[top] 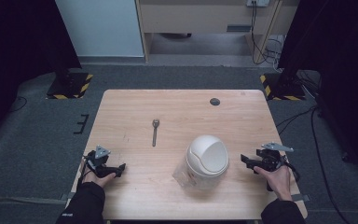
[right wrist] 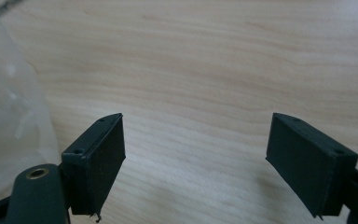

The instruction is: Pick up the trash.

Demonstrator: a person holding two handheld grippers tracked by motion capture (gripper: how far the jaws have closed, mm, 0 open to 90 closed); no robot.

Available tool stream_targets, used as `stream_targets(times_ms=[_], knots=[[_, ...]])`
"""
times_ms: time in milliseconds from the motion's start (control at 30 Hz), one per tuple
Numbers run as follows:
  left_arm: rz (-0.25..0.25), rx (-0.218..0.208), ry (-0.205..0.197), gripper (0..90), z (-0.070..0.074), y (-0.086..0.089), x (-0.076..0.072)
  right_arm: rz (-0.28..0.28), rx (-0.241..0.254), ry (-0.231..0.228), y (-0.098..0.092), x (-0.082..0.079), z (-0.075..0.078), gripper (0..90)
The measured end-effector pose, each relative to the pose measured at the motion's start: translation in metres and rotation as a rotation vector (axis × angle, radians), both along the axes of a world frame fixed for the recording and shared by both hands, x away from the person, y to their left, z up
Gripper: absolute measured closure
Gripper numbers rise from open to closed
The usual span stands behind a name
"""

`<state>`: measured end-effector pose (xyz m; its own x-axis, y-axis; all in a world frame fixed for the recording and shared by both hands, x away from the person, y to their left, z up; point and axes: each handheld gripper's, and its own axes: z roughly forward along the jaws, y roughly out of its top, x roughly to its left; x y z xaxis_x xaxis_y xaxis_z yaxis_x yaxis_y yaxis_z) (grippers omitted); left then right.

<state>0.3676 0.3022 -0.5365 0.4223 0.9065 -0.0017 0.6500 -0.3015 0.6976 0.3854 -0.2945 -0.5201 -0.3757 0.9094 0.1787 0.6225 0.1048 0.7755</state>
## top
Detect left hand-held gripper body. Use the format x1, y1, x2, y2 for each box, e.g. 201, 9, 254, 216
85, 145, 117, 175

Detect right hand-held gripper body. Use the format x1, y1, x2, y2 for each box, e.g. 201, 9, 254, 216
255, 142, 295, 173

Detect person's left hand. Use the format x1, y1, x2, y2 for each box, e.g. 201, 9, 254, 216
80, 160, 117, 189

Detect person's right hand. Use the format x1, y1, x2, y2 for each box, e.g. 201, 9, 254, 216
253, 164, 294, 202

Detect white swing-lid trash can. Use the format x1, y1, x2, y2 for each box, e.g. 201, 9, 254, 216
185, 133, 230, 189

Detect metal spoon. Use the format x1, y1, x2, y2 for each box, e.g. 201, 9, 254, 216
151, 118, 161, 147

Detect clear plastic bag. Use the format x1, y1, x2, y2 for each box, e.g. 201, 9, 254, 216
171, 163, 201, 191

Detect black stand base hazard stripes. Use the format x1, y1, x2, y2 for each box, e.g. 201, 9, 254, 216
259, 72, 307, 102
46, 72, 94, 100

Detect black curtain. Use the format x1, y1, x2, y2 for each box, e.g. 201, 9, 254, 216
277, 0, 358, 185
0, 0, 82, 147

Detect white cabinet panel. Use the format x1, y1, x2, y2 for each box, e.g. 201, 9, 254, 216
54, 0, 145, 58

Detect left hand-held gripper black cable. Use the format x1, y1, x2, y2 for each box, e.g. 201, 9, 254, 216
76, 154, 90, 191

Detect hand-held gripper black cable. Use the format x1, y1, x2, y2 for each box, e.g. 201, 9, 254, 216
280, 155, 301, 184
76, 154, 90, 191

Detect right hand-held gripper black cable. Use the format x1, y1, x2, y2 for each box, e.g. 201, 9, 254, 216
280, 155, 301, 184

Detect long black floor cable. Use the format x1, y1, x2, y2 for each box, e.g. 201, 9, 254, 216
274, 105, 352, 224

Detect grey table strap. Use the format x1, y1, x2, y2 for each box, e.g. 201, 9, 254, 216
290, 193, 311, 203

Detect black cables under desk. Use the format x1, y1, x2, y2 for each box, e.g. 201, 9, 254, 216
250, 1, 285, 66

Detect wall power socket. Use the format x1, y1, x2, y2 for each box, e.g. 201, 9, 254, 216
246, 0, 270, 8

